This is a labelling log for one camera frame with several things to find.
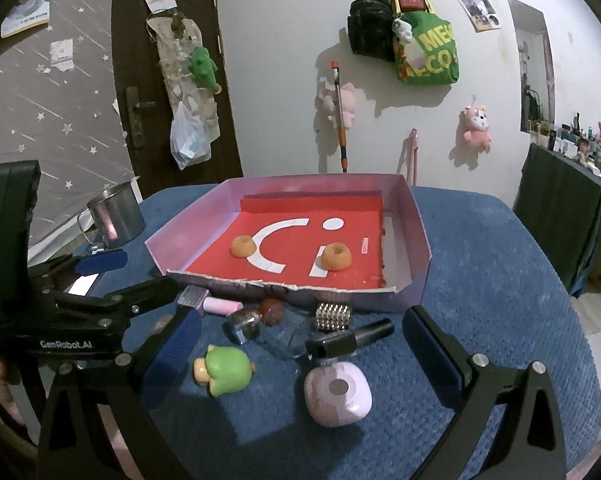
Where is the green tote bag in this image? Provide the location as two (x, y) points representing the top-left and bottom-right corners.
(394, 10), (460, 86)

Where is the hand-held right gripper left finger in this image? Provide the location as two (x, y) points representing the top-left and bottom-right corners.
(35, 305), (204, 480)

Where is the white card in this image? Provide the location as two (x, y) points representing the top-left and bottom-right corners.
(68, 272), (101, 296)

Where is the clear hanging organizer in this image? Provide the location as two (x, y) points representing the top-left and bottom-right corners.
(147, 12), (221, 146)

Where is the row of cosmetic bottles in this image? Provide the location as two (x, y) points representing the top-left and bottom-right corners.
(527, 112), (601, 181)

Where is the green toy figure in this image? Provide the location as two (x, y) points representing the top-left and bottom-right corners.
(194, 344), (256, 397)

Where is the black nail polish bottle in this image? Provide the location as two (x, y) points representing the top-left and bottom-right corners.
(305, 317), (396, 362)

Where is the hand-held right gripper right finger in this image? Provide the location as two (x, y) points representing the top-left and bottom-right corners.
(403, 305), (568, 480)

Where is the green plush toy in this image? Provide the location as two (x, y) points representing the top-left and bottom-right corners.
(188, 46), (224, 95)

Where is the clear plastic bag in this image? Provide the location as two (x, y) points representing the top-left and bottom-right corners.
(169, 101), (212, 171)

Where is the orange ring toy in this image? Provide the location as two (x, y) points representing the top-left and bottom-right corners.
(230, 235), (256, 259)
(321, 242), (352, 272)

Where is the metal door handle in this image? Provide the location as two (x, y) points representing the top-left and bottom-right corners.
(125, 86), (156, 149)

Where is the white plush toy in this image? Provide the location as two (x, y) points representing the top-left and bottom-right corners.
(391, 16), (413, 43)

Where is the black bag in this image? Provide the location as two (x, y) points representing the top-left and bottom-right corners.
(347, 0), (400, 58)

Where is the silver magnetic ball cube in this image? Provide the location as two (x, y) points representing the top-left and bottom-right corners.
(314, 302), (352, 333)

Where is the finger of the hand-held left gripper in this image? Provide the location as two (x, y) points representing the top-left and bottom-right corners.
(55, 276), (181, 328)
(28, 249), (129, 288)

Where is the pink box with red bottom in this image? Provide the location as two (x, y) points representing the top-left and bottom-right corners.
(145, 174), (432, 313)

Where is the torn white wall paper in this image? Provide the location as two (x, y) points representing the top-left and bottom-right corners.
(49, 38), (75, 71)

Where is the dark green cloth table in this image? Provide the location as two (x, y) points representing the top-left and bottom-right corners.
(513, 142), (601, 296)

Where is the dark brown door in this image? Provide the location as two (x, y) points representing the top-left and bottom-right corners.
(111, 0), (244, 196)

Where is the pink tube with silver cap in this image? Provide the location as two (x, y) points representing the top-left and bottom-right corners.
(178, 285), (244, 317)

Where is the metal cup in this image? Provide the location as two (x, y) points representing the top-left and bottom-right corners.
(78, 181), (146, 252)

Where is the clear glass cup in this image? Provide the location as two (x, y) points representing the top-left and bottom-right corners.
(258, 307), (317, 361)

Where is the pink stick handle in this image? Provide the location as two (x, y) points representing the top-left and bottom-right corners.
(407, 128), (421, 186)

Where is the pink cow plush toy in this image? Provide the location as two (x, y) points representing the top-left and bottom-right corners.
(461, 105), (492, 152)

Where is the wall photo collage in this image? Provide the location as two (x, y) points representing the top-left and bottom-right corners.
(453, 0), (502, 31)

